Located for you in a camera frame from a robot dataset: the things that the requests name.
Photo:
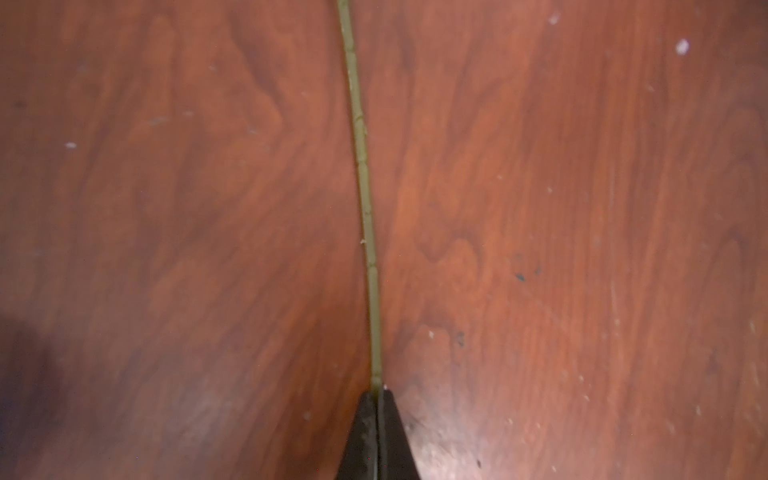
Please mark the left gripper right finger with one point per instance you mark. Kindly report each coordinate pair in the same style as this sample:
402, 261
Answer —
396, 460

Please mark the orange gerbera flower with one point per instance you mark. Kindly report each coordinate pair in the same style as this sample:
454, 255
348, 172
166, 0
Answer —
359, 136

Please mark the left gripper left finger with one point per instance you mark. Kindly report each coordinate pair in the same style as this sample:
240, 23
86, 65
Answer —
359, 460

